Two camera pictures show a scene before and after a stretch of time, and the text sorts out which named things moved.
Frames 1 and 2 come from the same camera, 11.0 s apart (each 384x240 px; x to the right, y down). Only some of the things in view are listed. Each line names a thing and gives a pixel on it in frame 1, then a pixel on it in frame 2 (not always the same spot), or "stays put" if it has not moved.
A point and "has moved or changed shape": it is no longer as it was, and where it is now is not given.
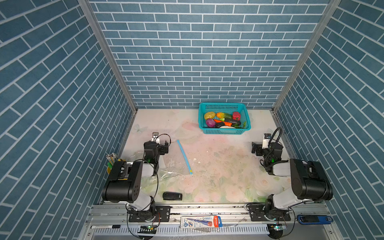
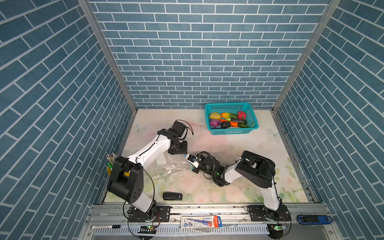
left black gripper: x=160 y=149 -> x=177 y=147
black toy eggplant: x=233 y=121 -> x=225 y=124
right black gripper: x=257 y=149 -> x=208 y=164
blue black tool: x=314 y=219 stays put
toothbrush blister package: x=202 y=221 stays put
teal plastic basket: x=224 y=118 has moved or changed shape
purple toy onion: x=210 y=123 has moved or changed shape
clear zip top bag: x=173 y=167 has moved or changed shape
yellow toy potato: x=209 y=115 has moved or changed shape
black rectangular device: x=172 y=196 stays put
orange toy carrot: x=227 y=123 -> x=234 y=124
